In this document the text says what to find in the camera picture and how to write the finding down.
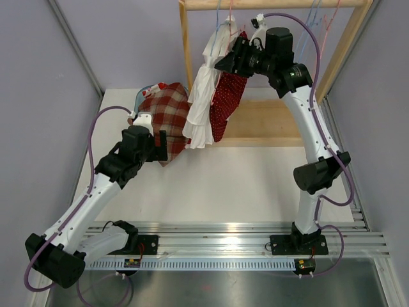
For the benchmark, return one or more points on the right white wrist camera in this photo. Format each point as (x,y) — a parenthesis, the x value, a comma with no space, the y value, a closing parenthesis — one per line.
(260,26)

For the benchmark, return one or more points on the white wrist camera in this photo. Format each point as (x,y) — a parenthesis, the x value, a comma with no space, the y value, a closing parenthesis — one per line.
(260,26)
(143,119)

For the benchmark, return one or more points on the teal plastic basin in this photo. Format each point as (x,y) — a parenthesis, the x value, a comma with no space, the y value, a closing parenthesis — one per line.
(141,96)

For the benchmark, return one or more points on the aluminium mounting rail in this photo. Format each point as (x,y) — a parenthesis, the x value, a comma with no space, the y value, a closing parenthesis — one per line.
(249,239)

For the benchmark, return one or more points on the wooden clothes rack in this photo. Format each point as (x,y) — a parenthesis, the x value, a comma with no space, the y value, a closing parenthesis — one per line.
(267,121)

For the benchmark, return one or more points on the white ruffled garment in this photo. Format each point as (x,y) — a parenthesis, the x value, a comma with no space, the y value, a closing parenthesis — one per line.
(197,127)

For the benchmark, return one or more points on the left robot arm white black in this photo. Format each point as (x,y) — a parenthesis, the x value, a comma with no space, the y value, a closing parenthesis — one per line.
(61,254)

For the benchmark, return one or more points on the dark red dotted garment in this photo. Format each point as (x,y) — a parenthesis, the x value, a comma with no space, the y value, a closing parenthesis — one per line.
(226,100)

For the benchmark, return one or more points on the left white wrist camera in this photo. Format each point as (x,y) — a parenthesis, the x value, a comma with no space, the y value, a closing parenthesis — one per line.
(143,119)

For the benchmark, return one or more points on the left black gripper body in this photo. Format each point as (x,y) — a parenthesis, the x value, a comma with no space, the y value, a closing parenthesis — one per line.
(154,153)

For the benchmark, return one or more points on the red plaid garment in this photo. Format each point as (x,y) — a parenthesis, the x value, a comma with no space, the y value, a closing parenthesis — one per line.
(169,108)

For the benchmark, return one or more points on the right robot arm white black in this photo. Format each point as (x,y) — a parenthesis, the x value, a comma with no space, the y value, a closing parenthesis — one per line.
(275,59)

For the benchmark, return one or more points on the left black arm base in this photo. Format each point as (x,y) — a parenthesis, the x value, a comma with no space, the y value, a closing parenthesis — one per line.
(142,244)

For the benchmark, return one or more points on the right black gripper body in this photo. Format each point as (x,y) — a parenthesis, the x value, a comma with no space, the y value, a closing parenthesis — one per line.
(252,61)

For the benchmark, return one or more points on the light blue hanger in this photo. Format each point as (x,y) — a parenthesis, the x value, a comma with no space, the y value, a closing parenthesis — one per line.
(302,38)
(221,37)
(310,22)

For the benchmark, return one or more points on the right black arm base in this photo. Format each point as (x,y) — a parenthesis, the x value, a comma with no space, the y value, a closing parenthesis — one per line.
(284,245)

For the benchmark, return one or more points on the white slotted cable duct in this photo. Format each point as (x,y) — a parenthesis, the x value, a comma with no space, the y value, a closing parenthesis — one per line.
(193,264)

